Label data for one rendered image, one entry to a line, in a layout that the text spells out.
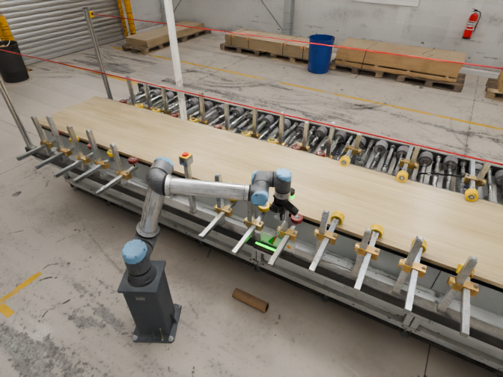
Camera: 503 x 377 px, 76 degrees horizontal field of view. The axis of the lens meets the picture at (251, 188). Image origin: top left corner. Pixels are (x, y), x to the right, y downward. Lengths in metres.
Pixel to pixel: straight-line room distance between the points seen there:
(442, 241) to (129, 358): 2.27
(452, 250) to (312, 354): 1.20
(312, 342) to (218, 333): 0.71
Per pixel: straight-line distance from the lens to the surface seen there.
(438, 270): 2.33
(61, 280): 3.42
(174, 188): 1.74
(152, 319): 2.59
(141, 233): 2.23
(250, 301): 2.78
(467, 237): 2.48
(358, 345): 2.80
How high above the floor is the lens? 2.40
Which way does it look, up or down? 38 degrees down
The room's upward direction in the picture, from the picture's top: straight up
